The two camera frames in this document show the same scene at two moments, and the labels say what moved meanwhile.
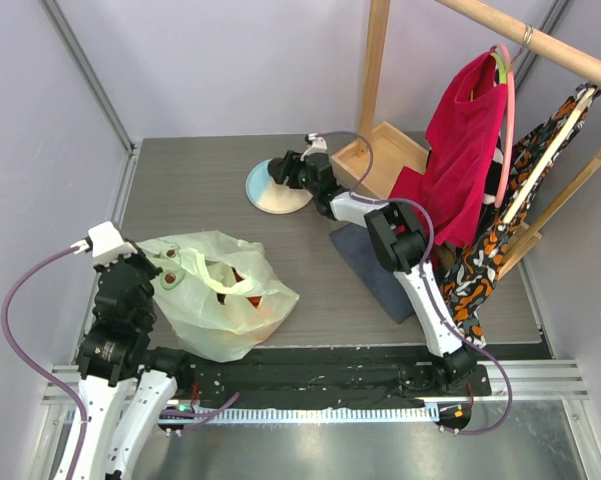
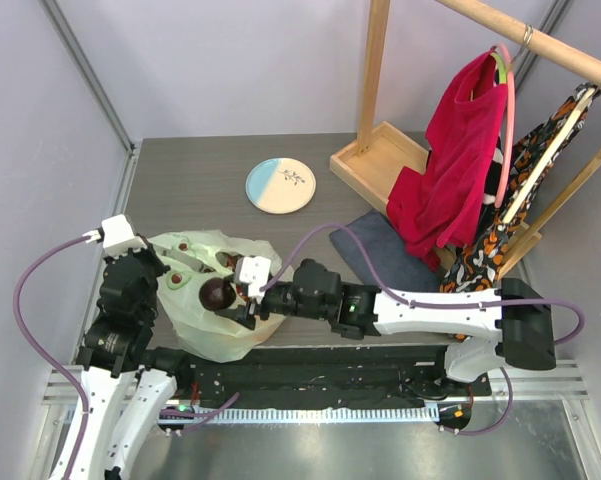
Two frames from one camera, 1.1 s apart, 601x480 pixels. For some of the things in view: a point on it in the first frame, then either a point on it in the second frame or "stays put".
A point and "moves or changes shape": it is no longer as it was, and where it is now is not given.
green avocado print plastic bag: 220,297 moves or changes shape
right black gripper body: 280,168 → 250,307
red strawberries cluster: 254,299 moves or changes shape
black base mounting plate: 264,378 stays put
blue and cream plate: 270,196 stays put
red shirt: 464,119 stays put
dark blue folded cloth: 378,279 stays put
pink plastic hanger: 510,61 stays put
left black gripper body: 147,271 stays put
